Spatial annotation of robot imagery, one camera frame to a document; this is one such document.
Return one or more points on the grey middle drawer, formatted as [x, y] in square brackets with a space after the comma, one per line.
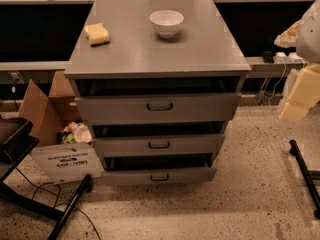
[158, 145]

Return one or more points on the white crumpled trash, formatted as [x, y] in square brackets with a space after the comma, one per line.
[74, 133]

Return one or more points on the black power adapter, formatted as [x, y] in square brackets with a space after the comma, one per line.
[267, 57]

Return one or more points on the grey drawer cabinet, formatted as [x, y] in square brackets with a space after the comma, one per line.
[90, 79]

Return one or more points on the yellow sponge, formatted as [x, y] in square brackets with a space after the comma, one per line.
[96, 34]

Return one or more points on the white ceramic bowl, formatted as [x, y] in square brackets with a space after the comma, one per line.
[166, 23]

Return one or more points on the brown cardboard box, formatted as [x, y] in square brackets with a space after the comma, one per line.
[49, 114]

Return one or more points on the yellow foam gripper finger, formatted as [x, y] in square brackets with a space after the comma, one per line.
[304, 94]

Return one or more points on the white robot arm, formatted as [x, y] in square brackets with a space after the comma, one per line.
[304, 35]

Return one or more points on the grey bottom drawer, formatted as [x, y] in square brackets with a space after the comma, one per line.
[161, 176]

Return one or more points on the black stand leg right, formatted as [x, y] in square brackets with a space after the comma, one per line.
[309, 176]

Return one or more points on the grey long workbench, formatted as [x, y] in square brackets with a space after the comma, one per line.
[47, 34]

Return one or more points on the white power strip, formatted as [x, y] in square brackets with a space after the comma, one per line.
[290, 58]

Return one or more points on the grey drawer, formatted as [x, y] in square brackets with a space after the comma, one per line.
[157, 108]
[158, 145]
[161, 176]

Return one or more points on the grey top drawer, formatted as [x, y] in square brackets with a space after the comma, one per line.
[157, 108]

